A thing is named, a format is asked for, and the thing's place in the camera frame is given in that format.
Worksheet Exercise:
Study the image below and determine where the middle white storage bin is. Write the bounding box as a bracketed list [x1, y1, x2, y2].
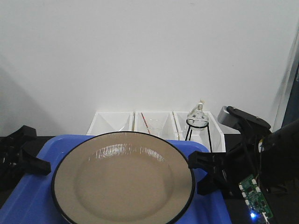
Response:
[134, 112, 179, 140]

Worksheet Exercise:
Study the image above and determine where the green circuit board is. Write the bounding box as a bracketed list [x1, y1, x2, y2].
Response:
[238, 175, 273, 224]

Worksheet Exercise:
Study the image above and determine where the black wire tripod stand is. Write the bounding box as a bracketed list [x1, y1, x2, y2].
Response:
[185, 119, 213, 152]

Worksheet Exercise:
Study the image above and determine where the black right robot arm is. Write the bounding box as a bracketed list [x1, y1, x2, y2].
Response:
[188, 120, 299, 198]

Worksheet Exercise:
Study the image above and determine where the red glass thermometer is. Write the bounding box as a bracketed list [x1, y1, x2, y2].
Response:
[141, 112, 151, 134]

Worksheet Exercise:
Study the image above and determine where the round glass flask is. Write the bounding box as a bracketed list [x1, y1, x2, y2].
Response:
[186, 100, 209, 131]

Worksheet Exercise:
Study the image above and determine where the left white storage bin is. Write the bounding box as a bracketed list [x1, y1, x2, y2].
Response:
[86, 111, 134, 135]

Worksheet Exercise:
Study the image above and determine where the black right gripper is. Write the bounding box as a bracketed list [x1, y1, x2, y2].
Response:
[188, 134, 290, 198]

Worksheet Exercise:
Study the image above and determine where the clear glass beaker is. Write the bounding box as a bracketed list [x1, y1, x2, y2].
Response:
[146, 119, 162, 137]

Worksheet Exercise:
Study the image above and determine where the white storage bin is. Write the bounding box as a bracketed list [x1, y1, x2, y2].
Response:
[134, 112, 179, 140]
[173, 111, 226, 153]
[86, 111, 134, 135]

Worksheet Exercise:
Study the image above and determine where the blue plastic tray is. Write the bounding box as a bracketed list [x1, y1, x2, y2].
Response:
[0, 135, 231, 224]

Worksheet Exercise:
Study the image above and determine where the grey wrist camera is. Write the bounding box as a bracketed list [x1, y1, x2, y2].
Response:
[217, 106, 271, 134]

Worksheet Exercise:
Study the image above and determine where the right white storage bin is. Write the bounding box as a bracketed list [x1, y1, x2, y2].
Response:
[173, 111, 226, 153]

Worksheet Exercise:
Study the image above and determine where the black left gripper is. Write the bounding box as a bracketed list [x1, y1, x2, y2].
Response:
[0, 125, 51, 192]

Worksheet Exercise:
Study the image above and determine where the beige plate with black rim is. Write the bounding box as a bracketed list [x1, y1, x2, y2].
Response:
[51, 132, 195, 224]

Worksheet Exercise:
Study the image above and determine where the blue cabinet at right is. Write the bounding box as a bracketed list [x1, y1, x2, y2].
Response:
[282, 66, 299, 127]

